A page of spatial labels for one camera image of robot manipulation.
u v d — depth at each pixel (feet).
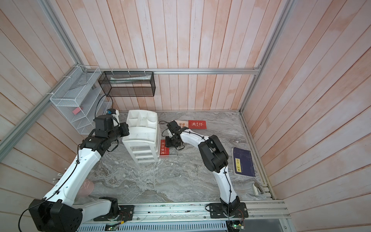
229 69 3.19
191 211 2.49
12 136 1.75
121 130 2.25
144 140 2.41
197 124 3.65
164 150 3.18
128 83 3.41
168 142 2.89
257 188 2.62
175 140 2.49
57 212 1.21
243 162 2.98
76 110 2.70
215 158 1.82
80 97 2.55
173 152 3.16
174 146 2.86
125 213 2.39
